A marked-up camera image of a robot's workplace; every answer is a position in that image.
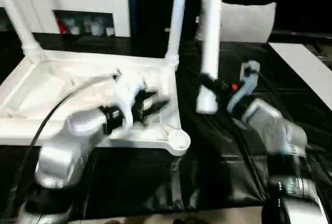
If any white plastic table leg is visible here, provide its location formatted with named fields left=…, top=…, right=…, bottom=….
left=0, top=0, right=44, bottom=62
left=196, top=0, right=224, bottom=115
left=164, top=0, right=189, bottom=69

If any white plastic table top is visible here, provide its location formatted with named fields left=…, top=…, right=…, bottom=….
left=0, top=50, right=192, bottom=157

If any black table mat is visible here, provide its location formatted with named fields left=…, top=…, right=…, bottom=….
left=0, top=31, right=332, bottom=209

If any grey cushion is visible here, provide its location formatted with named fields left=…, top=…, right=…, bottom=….
left=196, top=0, right=277, bottom=44

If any black couch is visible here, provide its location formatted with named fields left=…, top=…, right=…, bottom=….
left=129, top=0, right=332, bottom=44

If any white cabinet with glass doors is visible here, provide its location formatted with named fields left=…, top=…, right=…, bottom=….
left=0, top=0, right=131, bottom=38

